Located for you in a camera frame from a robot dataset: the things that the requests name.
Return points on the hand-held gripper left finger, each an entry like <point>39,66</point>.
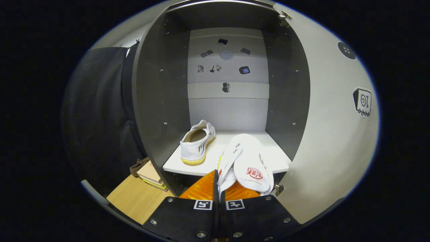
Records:
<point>188,218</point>

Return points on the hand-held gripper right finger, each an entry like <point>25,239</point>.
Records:
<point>255,218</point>

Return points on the white shoe red insole label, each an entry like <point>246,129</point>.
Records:
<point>248,161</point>

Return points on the white shoe yellow sole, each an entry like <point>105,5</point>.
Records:
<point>196,151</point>

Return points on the beige shoe cabinet door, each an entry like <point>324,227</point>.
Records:
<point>329,134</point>

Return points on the grey shoe cabinet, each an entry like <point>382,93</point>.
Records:
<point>158,101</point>

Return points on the yellow edged book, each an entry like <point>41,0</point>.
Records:
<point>158,186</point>

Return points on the beige cover book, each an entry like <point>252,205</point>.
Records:
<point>148,172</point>

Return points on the dark brown object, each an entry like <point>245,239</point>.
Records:
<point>138,166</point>

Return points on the black backdrop cloth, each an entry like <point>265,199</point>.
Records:
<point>100,117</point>

